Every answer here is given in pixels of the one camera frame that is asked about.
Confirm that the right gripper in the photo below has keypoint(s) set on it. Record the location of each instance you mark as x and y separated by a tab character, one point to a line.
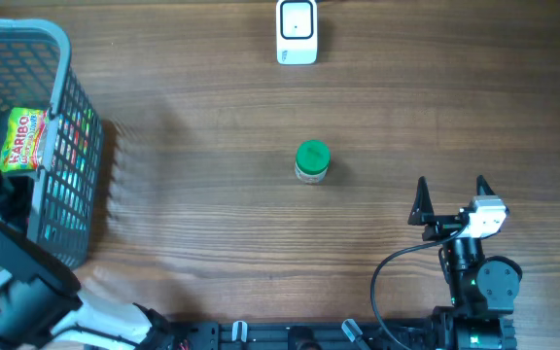
422	214

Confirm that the green lid jar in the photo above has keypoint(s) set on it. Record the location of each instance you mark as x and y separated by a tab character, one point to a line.
313	158

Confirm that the Haribo gummy candy bag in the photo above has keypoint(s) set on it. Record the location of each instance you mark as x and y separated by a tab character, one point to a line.
25	141

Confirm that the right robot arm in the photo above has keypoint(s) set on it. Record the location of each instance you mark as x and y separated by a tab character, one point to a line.
482	289

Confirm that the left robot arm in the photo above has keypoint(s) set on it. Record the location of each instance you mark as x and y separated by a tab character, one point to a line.
42	301

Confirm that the white barcode scanner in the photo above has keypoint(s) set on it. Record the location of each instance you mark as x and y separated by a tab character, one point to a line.
296	32

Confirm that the grey plastic shopping basket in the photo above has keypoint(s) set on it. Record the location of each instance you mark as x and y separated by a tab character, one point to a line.
36	73

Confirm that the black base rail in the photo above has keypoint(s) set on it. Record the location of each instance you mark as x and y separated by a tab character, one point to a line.
319	335

